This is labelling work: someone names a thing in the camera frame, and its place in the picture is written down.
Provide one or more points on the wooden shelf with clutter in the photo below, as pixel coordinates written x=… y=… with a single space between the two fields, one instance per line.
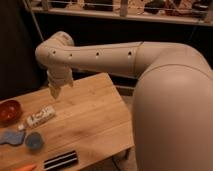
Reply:
x=186 y=12

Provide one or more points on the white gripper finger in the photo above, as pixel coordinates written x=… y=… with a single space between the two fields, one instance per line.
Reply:
x=54 y=91

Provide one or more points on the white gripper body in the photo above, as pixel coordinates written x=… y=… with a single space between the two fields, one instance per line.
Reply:
x=59 y=76

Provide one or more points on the black white striped block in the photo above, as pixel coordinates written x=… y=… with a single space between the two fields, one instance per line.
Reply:
x=61 y=161

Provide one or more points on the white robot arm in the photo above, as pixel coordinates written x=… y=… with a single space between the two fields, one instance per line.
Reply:
x=172 y=110

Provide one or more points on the metal slanted rod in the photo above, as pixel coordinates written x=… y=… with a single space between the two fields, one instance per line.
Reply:
x=34 y=20

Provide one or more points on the red bowl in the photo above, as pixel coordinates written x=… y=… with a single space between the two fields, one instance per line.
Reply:
x=10 y=111

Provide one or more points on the small blue bowl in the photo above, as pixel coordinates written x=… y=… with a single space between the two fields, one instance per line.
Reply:
x=34 y=141

